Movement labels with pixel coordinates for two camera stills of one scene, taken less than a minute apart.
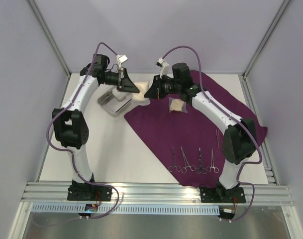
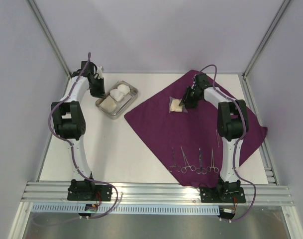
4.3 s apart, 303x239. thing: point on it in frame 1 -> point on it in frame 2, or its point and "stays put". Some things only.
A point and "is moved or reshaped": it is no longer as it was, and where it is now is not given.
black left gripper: x=124 y=83 -> x=101 y=93
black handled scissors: x=200 y=170 stays put
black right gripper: x=158 y=86 -> x=188 y=96
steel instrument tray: x=114 y=101 stays put
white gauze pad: x=118 y=93 is moved or reshaped
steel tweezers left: x=218 y=137 stays put
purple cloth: x=190 y=144 stays put
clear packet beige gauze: x=138 y=98 -> x=109 y=105
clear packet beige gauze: x=177 y=104 stays put
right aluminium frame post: x=265 y=38 stays put
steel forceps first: x=170 y=169 stays put
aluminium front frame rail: x=154 y=193 stays put
